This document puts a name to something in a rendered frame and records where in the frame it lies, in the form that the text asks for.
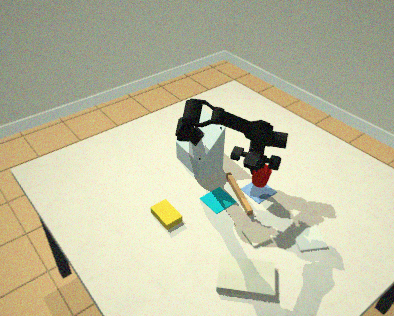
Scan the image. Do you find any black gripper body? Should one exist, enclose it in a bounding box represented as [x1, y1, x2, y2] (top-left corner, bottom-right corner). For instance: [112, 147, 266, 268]
[230, 144, 281, 171]

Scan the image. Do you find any yellow rectangular block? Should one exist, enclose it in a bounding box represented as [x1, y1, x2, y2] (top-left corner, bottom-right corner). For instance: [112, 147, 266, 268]
[150, 199, 183, 230]

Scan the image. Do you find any tan wooden rail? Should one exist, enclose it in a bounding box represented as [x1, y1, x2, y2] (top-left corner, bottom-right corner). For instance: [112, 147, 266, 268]
[226, 172, 253, 216]

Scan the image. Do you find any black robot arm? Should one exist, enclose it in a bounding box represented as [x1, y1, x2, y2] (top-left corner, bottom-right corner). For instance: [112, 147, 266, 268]
[175, 99, 288, 170]

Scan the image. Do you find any red cup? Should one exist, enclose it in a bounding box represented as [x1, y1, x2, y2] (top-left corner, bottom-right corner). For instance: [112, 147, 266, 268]
[252, 164, 272, 188]

